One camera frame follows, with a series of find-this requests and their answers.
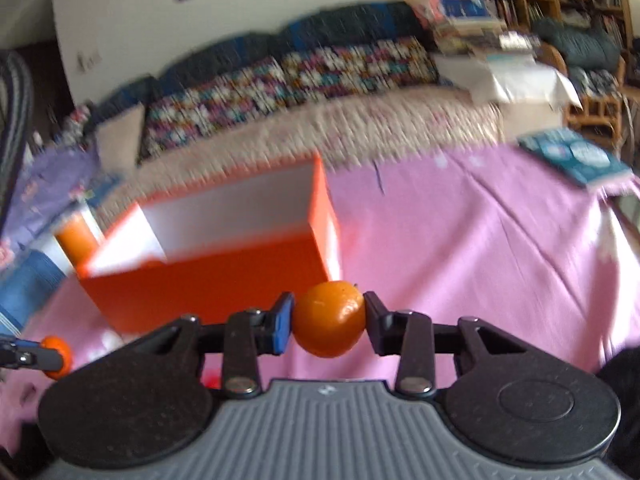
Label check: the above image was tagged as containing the small orange fruit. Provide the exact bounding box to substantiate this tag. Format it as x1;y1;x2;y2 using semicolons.
40;336;73;380

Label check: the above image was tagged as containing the stack of books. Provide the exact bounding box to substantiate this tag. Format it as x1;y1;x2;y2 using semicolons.
422;0;540;58

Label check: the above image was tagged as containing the purple floral bedding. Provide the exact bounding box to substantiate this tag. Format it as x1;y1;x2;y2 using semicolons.
1;146;101;269

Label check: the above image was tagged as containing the dark blue cushion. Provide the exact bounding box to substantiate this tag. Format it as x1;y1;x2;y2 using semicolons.
98;0;425;114

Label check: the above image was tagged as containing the pink tablecloth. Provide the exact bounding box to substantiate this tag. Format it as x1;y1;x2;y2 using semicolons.
0;142;640;441

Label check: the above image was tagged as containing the floral patterned cushion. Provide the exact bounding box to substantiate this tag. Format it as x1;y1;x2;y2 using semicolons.
142;58;288;158

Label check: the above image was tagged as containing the orange open box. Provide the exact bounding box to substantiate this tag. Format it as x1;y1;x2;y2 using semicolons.
78;155;342;335

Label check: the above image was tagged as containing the beige pillow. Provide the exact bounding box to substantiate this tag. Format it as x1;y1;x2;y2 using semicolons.
96;104;145;176

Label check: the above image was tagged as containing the large orange fruit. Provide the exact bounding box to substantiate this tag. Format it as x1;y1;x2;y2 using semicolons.
292;281;366;359

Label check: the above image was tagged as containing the teal book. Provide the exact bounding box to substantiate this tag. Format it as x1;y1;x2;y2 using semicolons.
518;127;632;188

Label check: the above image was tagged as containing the orange plastic cup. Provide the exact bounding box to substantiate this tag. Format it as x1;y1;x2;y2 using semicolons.
53;208;104;269

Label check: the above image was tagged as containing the blue striped blanket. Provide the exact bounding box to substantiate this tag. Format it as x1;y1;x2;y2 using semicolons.
0;173;122;338

